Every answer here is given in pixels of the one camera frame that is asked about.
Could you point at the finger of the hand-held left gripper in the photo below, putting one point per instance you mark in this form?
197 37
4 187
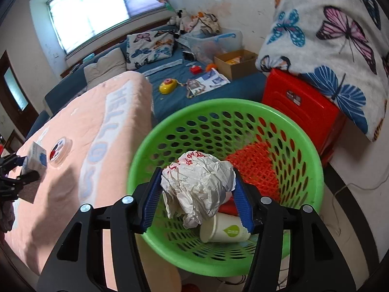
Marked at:
29 178
12 161

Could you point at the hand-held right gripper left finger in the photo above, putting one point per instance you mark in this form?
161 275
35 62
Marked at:
152 200

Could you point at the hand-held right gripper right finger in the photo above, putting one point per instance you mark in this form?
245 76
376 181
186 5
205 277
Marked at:
243 206

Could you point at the grey drink carton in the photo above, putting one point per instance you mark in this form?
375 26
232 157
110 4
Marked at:
36 156

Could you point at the white paper cup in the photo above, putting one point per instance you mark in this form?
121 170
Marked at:
221 228

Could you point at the red foam fruit net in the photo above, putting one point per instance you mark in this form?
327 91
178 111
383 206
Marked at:
258 170

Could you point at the white paper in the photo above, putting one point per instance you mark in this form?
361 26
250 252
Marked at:
197 185

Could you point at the green plastic basket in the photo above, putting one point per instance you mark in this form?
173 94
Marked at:
218 105

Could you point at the clear lid red label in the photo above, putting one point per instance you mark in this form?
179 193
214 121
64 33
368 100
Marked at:
59 152

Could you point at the dark wooden door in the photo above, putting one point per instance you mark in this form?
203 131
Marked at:
15 91

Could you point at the peach blanket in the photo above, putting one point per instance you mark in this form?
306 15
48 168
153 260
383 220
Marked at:
91 112

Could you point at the yellow toy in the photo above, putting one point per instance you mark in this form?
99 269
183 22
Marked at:
167 88

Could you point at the red plastic stool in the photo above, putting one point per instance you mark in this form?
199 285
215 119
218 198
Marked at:
297 103

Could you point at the blue sofa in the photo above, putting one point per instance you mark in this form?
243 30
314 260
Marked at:
237 88

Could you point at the printed paper booklet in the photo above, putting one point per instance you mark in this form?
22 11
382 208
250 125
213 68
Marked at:
209 82

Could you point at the teal cloth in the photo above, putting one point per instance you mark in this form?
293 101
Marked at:
88 57

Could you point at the beige pillow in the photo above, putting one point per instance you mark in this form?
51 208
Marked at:
105 67

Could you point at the white cloth strip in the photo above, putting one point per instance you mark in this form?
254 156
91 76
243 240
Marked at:
161 67

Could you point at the cardboard box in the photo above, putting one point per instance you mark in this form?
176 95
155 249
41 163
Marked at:
240 70

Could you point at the small red box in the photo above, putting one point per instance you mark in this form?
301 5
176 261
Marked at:
196 70

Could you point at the small orange toy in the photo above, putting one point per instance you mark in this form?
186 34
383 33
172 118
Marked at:
211 67

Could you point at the butterfly print pillow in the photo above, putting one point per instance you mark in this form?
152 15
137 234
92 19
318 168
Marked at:
149 50

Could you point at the clear plastic storage box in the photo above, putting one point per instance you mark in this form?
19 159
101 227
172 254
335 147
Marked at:
209 45

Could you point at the window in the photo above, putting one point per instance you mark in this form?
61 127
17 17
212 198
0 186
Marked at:
91 9

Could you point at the black white plush toy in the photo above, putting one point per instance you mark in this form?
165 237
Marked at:
177 21

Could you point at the patterned cloth pile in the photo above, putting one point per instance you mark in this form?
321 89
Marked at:
205 22

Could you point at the butterfly print blanket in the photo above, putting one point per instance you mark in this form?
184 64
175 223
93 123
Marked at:
319 36

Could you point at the white wall socket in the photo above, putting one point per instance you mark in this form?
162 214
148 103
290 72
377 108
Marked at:
55 55

